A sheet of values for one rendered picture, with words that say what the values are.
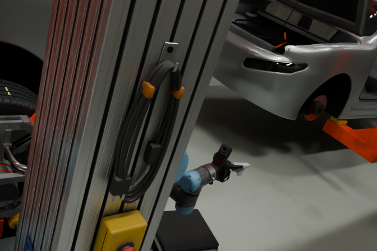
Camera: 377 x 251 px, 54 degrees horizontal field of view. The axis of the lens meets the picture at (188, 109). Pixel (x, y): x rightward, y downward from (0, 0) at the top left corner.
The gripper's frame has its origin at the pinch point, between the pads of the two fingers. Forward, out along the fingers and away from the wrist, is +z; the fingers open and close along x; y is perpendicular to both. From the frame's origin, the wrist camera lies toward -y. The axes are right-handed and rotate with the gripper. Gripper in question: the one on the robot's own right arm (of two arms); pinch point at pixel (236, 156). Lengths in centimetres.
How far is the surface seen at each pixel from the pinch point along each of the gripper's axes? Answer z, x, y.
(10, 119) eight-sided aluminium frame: -62, -78, 2
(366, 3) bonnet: 259, -35, -81
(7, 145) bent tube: -66, -74, 13
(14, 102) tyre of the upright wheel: -59, -81, -4
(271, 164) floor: 253, -76, 114
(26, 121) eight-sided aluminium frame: -58, -73, 2
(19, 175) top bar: -68, -58, 18
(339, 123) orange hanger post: 296, -29, 50
